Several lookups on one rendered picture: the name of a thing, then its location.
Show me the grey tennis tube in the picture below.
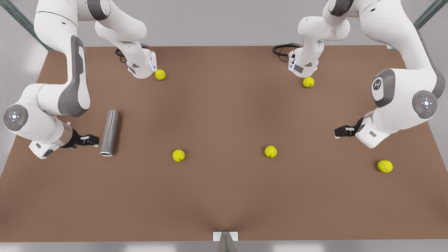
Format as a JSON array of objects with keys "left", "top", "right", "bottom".
[{"left": 100, "top": 110, "right": 120, "bottom": 157}]

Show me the black cable loop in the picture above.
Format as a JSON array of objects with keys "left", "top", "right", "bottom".
[
  {"left": 115, "top": 44, "right": 149, "bottom": 64},
  {"left": 273, "top": 43, "right": 302, "bottom": 63}
]

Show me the silver frame post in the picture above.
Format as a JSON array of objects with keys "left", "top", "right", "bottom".
[
  {"left": 0, "top": 0, "right": 54, "bottom": 53},
  {"left": 385, "top": 0, "right": 448, "bottom": 50},
  {"left": 213, "top": 231, "right": 239, "bottom": 252}
]

